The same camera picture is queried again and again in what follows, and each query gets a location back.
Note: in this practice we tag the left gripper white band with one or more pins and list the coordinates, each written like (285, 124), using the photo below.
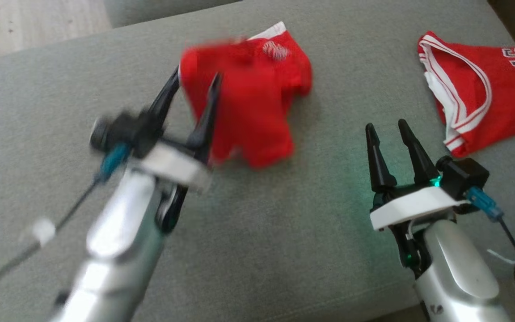
(172, 167)

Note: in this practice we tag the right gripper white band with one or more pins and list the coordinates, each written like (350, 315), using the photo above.
(414, 205)

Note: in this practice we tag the red shorts white waistband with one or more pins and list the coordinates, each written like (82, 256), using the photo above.
(248, 103)

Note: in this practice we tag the red basketball jersey white trim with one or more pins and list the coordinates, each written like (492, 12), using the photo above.
(499, 98)

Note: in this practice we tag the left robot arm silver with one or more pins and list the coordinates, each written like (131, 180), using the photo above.
(114, 250)

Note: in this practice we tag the large grey sofa seat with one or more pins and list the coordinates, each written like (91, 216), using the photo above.
(284, 232)

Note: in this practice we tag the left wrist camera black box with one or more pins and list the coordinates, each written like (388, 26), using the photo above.
(107, 129)

